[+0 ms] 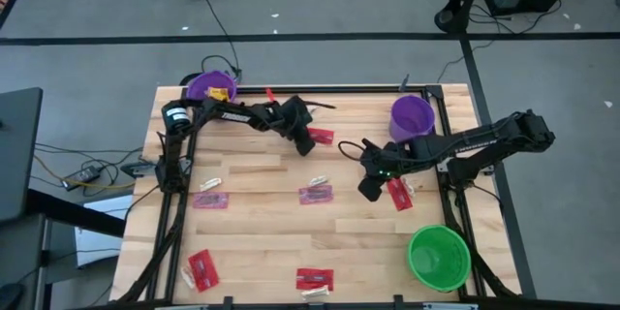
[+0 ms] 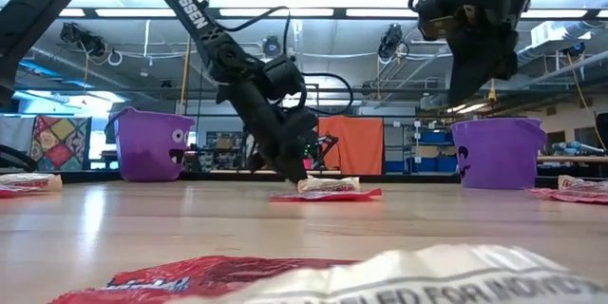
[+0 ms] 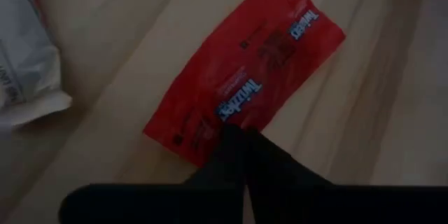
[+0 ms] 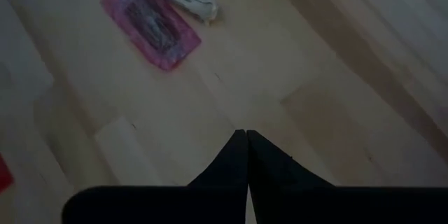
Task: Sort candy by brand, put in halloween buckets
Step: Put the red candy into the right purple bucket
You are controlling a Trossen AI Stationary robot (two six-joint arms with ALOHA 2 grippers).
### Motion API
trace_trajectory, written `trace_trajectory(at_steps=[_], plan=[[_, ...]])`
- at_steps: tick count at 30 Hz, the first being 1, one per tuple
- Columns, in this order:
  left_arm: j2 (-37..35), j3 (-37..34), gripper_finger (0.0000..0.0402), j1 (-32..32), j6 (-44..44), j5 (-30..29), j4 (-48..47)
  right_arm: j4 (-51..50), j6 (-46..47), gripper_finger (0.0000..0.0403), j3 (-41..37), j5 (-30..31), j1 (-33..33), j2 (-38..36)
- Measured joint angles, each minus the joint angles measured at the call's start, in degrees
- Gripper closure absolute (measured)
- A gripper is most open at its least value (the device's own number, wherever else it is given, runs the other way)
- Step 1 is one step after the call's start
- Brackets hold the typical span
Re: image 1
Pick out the black plug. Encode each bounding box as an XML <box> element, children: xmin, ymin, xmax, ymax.
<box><xmin>119</xmin><ymin>161</ymin><xmax>159</xmax><ymax>179</ymax></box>

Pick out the yellow Sour Patch packet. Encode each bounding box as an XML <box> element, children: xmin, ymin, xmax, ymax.
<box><xmin>205</xmin><ymin>85</ymin><xmax>231</xmax><ymax>104</ymax></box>

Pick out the black computer mouse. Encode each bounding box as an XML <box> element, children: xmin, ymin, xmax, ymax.
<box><xmin>0</xmin><ymin>283</ymin><xmax>24</xmax><ymax>310</ymax></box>

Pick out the orange yellow cable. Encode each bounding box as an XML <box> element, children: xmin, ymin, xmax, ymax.
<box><xmin>32</xmin><ymin>154</ymin><xmax>137</xmax><ymax>191</ymax></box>

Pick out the green plastic bucket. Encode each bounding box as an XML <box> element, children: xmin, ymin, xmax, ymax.
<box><xmin>405</xmin><ymin>224</ymin><xmax>473</xmax><ymax>294</ymax></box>

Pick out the white panel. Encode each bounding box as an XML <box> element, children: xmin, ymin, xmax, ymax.
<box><xmin>74</xmin><ymin>196</ymin><xmax>135</xmax><ymax>268</ymax></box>

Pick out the black crossbar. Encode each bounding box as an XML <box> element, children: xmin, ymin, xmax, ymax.
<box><xmin>26</xmin><ymin>188</ymin><xmax>128</xmax><ymax>239</ymax></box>

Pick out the black aluminium table frame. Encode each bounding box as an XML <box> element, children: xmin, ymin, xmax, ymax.
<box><xmin>115</xmin><ymin>83</ymin><xmax>522</xmax><ymax>302</ymax></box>

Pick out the pink candy packet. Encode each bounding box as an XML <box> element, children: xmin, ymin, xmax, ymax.
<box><xmin>297</xmin><ymin>184</ymin><xmax>335</xmax><ymax>206</ymax></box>
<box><xmin>192</xmin><ymin>191</ymin><xmax>231</xmax><ymax>210</ymax></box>

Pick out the black floor tape strip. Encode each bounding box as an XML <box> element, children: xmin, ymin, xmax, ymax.
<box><xmin>438</xmin><ymin>0</ymin><xmax>538</xmax><ymax>299</ymax></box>
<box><xmin>0</xmin><ymin>31</ymin><xmax>620</xmax><ymax>47</ymax></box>

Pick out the black power adapter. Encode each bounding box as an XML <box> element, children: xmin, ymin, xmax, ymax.
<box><xmin>60</xmin><ymin>165</ymin><xmax>102</xmax><ymax>188</ymax></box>

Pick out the red candy packet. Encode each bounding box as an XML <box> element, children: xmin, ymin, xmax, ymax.
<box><xmin>187</xmin><ymin>248</ymin><xmax>221</xmax><ymax>294</ymax></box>
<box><xmin>386</xmin><ymin>177</ymin><xmax>415</xmax><ymax>212</ymax></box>
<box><xmin>307</xmin><ymin>127</ymin><xmax>336</xmax><ymax>146</ymax></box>
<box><xmin>294</xmin><ymin>267</ymin><xmax>335</xmax><ymax>292</ymax></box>

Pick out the purple plastic bucket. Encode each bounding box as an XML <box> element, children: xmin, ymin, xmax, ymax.
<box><xmin>388</xmin><ymin>94</ymin><xmax>436</xmax><ymax>144</ymax></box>
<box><xmin>185</xmin><ymin>70</ymin><xmax>238</xmax><ymax>123</ymax></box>

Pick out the thin black cable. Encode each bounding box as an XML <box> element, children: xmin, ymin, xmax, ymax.
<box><xmin>14</xmin><ymin>248</ymin><xmax>122</xmax><ymax>285</ymax></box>
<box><xmin>33</xmin><ymin>142</ymin><xmax>146</xmax><ymax>156</ymax></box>
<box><xmin>467</xmin><ymin>0</ymin><xmax>563</xmax><ymax>36</ymax></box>
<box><xmin>434</xmin><ymin>40</ymin><xmax>496</xmax><ymax>84</ymax></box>

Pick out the dark grey side desk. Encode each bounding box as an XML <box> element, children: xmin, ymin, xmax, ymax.
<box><xmin>0</xmin><ymin>87</ymin><xmax>44</xmax><ymax>224</ymax></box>

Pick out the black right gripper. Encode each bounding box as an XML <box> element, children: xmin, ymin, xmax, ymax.
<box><xmin>356</xmin><ymin>138</ymin><xmax>418</xmax><ymax>203</ymax></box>

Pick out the long black cable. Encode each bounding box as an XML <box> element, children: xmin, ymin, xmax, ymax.
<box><xmin>200</xmin><ymin>0</ymin><xmax>243</xmax><ymax>78</ymax></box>

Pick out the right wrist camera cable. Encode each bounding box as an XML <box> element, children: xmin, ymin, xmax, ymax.
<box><xmin>337</xmin><ymin>139</ymin><xmax>365</xmax><ymax>163</ymax></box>

